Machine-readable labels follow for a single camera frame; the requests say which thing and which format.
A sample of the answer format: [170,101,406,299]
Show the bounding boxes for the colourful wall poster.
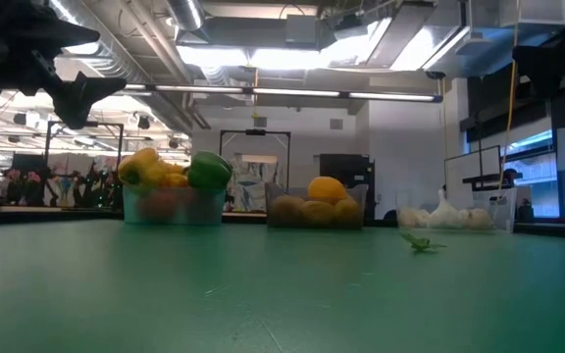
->
[231,153,283,213]

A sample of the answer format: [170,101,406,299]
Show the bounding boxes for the silver round air duct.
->
[164,0,207,33]

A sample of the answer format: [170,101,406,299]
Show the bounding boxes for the black monitor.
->
[10,152,48,205]

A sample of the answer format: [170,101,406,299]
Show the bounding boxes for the red bell pepper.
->
[136,194,179,223]

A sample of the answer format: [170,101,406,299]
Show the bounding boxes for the grey translucent plastic bin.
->
[264,181,370,229]

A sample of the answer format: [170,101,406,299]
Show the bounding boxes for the green bell pepper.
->
[186,149,234,190]

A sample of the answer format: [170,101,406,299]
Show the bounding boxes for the long ceiling light bar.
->
[115,80,444,104]

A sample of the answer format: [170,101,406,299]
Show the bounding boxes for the whiteboard on black stand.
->
[441,144,503,217]

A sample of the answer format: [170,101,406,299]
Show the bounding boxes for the yellow bell pepper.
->
[117,146,162,188]
[153,163,191,190]

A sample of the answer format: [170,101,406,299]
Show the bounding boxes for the grey ceiling duct box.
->
[284,13,322,49]

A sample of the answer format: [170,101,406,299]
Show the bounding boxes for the white garlic bulb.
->
[427,189,464,229]
[398,206,431,228]
[462,207,494,230]

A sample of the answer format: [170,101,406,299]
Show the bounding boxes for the orange fruit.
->
[306,176,349,207]

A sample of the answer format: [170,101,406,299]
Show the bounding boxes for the black gantry frame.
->
[219,128,292,190]
[45,120,126,174]

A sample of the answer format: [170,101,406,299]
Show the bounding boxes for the yellow hanging cable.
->
[496,0,523,193]

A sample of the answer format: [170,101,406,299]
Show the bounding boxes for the large window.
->
[502,127,565,220]

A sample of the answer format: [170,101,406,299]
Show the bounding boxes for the green table mat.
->
[0,218,565,353]

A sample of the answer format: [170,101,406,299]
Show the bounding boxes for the black equipment case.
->
[318,152,377,187]

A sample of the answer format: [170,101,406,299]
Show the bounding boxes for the clear plastic bin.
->
[393,187,518,233]

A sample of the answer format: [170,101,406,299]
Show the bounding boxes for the teal translucent plastic bin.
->
[122,184,229,226]

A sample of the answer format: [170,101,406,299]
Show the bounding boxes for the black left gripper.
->
[0,0,128,131]

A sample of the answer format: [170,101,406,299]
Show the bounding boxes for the small green leafy stem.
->
[399,231,448,254]

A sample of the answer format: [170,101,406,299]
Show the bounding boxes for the black shelf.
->
[461,168,525,192]

